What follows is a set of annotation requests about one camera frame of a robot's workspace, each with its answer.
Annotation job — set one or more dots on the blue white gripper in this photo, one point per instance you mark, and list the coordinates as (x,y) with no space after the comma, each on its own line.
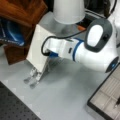
(64,48)

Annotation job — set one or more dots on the white robot base cylinder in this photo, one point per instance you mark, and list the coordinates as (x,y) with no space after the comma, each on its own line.
(68,11)

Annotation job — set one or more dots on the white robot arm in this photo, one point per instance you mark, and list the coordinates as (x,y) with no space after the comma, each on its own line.
(97,51)

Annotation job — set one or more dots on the small orange object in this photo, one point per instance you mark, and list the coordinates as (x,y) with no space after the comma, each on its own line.
(81,28)

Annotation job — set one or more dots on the wooden shelf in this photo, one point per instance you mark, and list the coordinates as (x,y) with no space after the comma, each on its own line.
(27,13)

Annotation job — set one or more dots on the blue book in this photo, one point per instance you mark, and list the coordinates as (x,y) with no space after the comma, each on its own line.
(10,32)

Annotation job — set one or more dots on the black compartment tray box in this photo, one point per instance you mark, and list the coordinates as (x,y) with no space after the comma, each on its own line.
(106,99)

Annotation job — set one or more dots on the black perforated mat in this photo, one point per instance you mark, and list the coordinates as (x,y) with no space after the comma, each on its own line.
(12,108)

